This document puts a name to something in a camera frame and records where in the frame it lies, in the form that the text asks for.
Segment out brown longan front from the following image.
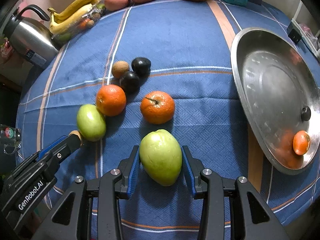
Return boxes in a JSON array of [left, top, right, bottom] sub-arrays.
[[69, 130, 84, 146]]

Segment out brown longan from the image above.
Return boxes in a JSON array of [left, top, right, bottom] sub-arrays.
[[111, 61, 130, 79], [69, 130, 84, 146]]

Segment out large green jujube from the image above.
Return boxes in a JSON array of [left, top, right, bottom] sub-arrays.
[[76, 104, 106, 142]]

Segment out large orange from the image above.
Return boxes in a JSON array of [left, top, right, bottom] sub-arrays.
[[96, 85, 126, 117]]

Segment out dark plum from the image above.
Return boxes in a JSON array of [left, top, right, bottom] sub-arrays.
[[300, 106, 311, 122], [131, 57, 151, 77], [119, 71, 140, 94]]

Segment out glass mug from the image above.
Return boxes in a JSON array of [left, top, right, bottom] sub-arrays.
[[1, 124, 22, 155]]

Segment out blue plaid tablecloth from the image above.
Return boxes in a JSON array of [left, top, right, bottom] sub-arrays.
[[15, 0, 320, 240]]

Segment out pink artificial flower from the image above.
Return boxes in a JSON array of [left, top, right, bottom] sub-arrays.
[[1, 36, 13, 60]]

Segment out stainless steel thermos jug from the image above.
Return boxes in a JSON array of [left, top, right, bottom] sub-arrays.
[[3, 4, 60, 69]]

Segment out lower yellow banana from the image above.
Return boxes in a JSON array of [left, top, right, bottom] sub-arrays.
[[49, 4, 93, 35]]

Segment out yellow banana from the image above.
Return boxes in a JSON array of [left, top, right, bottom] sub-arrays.
[[49, 4, 93, 35], [48, 0, 93, 20]]

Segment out stainless steel basin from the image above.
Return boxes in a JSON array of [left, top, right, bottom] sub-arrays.
[[231, 27, 319, 175]]

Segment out clear plastic fruit tray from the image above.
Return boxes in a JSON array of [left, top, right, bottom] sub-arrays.
[[52, 3, 106, 45]]

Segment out pale red apple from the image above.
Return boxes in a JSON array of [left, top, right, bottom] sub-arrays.
[[104, 0, 130, 11]]

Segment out upper yellow banana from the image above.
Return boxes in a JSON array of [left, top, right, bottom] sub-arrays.
[[48, 0, 93, 20]]

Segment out black power adapter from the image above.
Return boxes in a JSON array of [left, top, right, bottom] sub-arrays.
[[286, 22, 302, 44]]

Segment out white shelf rack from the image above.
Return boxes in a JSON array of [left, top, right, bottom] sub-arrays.
[[291, 0, 319, 59]]

